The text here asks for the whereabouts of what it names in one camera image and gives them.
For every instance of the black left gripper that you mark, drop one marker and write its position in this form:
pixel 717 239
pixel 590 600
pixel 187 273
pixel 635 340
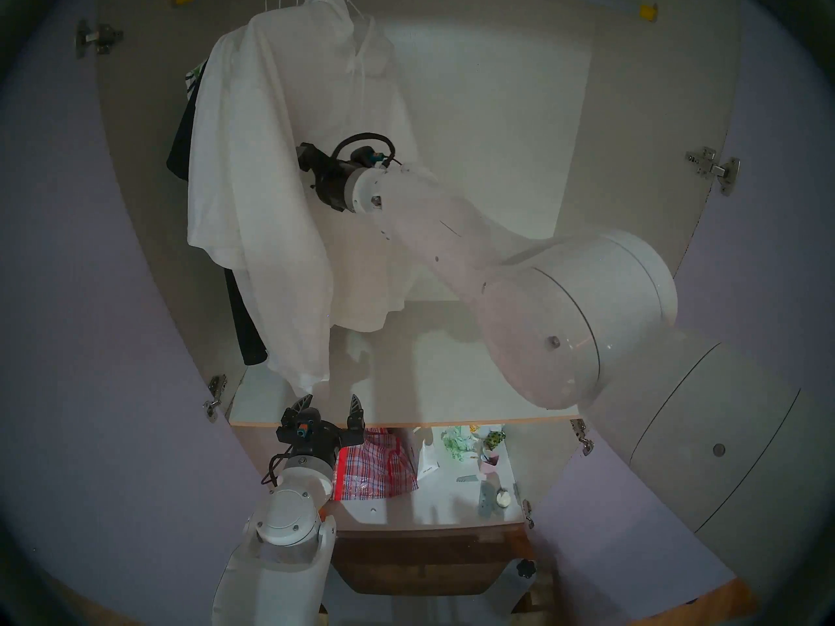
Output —
pixel 313 439

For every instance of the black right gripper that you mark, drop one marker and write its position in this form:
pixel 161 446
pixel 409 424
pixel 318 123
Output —
pixel 329 178

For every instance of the large white shirt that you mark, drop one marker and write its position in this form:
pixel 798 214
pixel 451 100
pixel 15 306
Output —
pixel 261 175

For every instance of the black garment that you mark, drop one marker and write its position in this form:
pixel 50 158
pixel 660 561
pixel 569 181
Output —
pixel 184 142

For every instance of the green blue floral garment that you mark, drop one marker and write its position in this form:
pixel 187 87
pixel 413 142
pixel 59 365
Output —
pixel 193 83

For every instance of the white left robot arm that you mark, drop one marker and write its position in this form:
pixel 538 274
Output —
pixel 290 530

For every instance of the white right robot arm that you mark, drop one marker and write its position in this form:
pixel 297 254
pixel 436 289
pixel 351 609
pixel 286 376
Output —
pixel 574 305

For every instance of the beige wardrobe cabinet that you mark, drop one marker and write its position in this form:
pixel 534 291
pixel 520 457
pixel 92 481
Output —
pixel 150 240

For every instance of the lilac wardrobe door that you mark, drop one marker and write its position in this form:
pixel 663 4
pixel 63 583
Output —
pixel 65 305
pixel 770 272

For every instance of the red plaid bag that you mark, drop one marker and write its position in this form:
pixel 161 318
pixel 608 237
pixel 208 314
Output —
pixel 375 465

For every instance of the white paper bag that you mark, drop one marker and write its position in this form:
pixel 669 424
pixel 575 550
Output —
pixel 426 462

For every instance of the metal door hinge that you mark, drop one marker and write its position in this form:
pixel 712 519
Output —
pixel 96 38
pixel 580 432
pixel 711 165
pixel 214 396

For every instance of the green white plastic bag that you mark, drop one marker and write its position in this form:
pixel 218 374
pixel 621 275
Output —
pixel 458 443

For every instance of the white cupboard shelf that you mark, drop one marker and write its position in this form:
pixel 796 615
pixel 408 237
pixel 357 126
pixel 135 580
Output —
pixel 443 501

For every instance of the pink cup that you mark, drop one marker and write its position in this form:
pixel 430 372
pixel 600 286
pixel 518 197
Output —
pixel 490 460

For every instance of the brown wooden cabinet front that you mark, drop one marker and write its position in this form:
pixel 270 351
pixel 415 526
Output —
pixel 424 559

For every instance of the grey flat packet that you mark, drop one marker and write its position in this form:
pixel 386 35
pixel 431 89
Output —
pixel 486 501

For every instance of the white round object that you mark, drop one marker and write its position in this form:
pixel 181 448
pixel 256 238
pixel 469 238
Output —
pixel 503 498

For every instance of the small metal cupboard hinge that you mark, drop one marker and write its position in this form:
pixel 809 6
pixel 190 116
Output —
pixel 527 514

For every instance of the black knob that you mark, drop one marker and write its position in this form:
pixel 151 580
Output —
pixel 526 568

